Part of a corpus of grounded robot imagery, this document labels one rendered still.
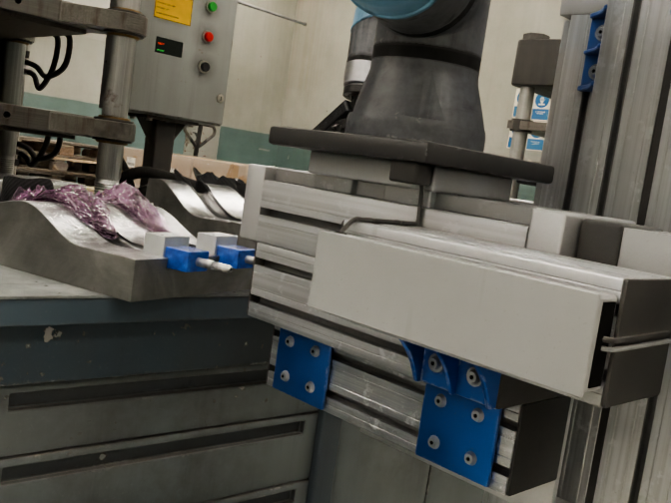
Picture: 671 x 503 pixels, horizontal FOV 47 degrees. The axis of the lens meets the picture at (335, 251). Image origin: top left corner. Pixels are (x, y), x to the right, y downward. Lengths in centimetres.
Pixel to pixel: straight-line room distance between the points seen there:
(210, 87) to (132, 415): 122
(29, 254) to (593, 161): 74
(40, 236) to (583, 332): 80
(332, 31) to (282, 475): 910
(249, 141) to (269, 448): 903
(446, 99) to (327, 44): 949
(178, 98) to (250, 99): 811
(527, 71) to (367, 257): 482
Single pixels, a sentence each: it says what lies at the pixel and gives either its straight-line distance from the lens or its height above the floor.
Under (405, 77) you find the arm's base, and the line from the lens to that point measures 80.
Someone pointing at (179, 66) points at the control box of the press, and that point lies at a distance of 216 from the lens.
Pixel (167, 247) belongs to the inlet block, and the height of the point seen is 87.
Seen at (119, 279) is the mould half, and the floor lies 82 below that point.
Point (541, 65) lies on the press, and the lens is 538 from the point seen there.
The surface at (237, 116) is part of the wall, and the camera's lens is 1012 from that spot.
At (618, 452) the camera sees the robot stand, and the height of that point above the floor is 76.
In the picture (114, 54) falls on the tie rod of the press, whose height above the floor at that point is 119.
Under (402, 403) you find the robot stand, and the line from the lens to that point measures 84.
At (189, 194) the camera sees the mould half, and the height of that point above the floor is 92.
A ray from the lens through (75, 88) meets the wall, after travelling 884.
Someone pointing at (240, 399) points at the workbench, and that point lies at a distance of 129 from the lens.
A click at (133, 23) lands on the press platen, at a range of 193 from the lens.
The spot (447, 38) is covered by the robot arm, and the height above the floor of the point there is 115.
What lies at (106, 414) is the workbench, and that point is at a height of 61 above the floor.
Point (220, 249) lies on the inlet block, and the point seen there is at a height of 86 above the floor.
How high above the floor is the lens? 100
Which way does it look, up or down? 6 degrees down
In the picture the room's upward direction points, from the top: 8 degrees clockwise
